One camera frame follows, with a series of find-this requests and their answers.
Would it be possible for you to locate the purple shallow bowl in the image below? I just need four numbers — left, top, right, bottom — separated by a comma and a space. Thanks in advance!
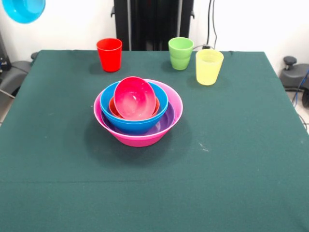
101, 102, 176, 137

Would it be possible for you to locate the medium blue bowl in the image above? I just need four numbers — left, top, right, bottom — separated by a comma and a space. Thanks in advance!
99, 81, 169, 125
103, 113, 167, 135

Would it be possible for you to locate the small crimson bowl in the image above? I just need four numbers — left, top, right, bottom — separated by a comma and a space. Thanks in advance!
113, 76, 156, 120

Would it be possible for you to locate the large pink bowl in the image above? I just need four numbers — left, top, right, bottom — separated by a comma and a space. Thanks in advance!
93, 78, 184, 147

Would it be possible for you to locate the small orange bowl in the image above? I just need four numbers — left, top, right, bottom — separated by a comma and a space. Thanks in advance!
109, 96, 160, 119

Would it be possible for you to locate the yellow cup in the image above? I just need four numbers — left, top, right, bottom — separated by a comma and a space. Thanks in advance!
196, 49, 225, 86

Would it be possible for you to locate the red cup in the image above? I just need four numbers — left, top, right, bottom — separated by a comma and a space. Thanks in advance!
96, 38, 123, 73

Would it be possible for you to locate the green cup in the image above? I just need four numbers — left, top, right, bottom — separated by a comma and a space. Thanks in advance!
168, 37, 195, 71

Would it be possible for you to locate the dark green tablecloth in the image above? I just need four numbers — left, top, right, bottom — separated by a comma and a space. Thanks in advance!
0, 49, 309, 232

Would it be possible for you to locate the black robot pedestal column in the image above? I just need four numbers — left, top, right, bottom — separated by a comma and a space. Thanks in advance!
111, 0, 195, 51

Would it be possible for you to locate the black wall cable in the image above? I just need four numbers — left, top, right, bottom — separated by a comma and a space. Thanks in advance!
201, 0, 218, 51

